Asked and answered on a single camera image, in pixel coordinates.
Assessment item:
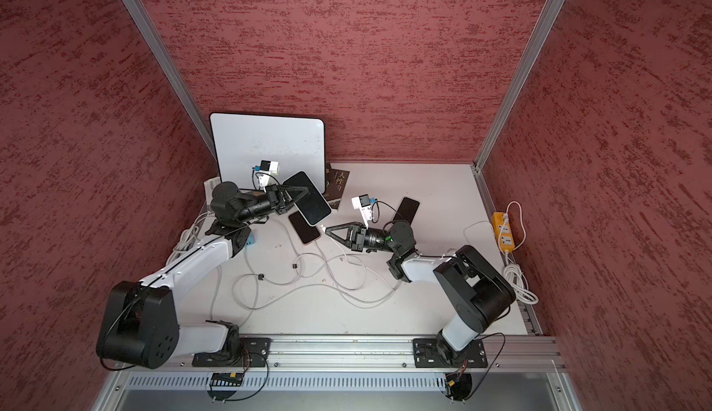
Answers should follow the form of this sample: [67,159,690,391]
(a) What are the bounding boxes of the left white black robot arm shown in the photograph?
[96,182,310,369]

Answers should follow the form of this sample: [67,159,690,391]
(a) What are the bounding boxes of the white bundled cable left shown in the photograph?
[165,210,224,268]

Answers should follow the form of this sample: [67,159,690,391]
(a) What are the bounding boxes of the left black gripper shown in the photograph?
[235,183,309,222]

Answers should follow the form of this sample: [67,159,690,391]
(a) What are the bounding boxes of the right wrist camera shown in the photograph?
[352,194,378,225]

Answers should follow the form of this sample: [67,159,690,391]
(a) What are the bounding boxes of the dark book chinese title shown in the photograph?
[323,164,350,211]

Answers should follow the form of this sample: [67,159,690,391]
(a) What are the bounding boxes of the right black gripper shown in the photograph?
[327,219,399,253]

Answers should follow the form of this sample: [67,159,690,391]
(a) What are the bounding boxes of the white charging cable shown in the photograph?
[210,238,390,329]
[294,223,407,309]

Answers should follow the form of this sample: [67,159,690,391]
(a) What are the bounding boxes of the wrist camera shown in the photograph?
[252,160,279,176]
[352,194,378,225]

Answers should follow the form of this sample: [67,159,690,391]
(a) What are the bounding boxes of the white power strip cord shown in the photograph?
[464,200,540,306]

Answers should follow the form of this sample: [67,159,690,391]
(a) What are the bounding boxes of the white board black frame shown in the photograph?
[210,113,326,192]

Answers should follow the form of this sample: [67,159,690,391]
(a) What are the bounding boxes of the right aluminium corner post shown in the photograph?
[472,0,585,174]

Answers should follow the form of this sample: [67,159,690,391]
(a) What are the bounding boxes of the aluminium corner post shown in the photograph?
[121,0,217,160]
[472,0,585,174]

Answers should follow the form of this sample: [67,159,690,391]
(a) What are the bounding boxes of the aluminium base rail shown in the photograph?
[113,333,566,373]

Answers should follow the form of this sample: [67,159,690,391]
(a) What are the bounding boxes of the clear case phone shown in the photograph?
[284,171,332,227]

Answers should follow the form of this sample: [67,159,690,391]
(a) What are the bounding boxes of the yellow power strip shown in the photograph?
[491,212,515,253]

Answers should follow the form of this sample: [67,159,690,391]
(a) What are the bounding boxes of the grey flat box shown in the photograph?
[203,177,221,205]

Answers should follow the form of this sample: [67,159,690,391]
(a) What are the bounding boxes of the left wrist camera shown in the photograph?
[252,160,279,176]

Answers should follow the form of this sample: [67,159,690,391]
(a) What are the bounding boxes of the pink case phone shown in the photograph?
[287,211,321,245]
[392,197,420,224]

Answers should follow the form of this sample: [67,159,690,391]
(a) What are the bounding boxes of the left aluminium corner post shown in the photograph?
[121,0,217,160]

